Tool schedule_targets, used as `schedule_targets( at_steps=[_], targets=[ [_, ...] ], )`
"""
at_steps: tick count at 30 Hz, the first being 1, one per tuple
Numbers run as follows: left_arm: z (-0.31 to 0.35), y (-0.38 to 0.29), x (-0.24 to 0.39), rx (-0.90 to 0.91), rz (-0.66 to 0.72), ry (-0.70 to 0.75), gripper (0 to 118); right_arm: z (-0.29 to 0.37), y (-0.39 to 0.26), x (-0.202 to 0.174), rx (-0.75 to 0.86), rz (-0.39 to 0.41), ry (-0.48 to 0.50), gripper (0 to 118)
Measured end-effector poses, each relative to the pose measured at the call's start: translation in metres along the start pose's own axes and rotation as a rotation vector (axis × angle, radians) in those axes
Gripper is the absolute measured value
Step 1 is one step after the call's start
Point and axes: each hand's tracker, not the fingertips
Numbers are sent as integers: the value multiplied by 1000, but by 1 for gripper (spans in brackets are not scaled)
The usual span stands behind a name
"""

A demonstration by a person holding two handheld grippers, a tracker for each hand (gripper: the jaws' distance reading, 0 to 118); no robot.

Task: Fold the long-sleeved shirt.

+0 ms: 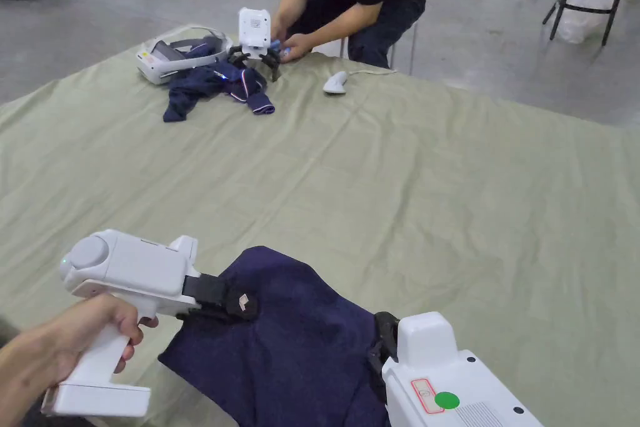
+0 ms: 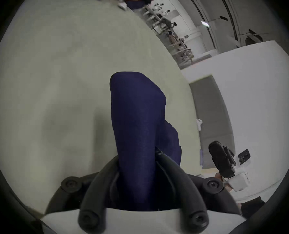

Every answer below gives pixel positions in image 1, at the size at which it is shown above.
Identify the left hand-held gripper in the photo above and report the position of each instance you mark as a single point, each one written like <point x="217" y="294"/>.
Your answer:
<point x="130" y="267"/>

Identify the person's left hand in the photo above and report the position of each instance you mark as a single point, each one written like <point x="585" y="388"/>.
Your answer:
<point x="75" y="327"/>

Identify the white headset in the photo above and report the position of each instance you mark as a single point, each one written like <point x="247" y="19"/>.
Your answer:
<point x="165" y="64"/>

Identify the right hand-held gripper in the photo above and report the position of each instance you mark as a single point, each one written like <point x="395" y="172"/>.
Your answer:
<point x="450" y="387"/>

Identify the bed with pale green sheet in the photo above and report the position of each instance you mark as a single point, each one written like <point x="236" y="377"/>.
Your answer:
<point x="350" y="187"/>

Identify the spare hand-held gripper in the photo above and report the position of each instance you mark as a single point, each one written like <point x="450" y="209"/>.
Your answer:
<point x="254" y="27"/>

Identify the person's left forearm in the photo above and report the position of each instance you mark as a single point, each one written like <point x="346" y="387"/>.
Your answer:
<point x="17" y="382"/>

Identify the dark blue striped-trim garment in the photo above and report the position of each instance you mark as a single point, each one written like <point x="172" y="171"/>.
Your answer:
<point x="192" y="92"/>

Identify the white hand controller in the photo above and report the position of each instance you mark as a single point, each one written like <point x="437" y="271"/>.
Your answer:
<point x="335" y="83"/>

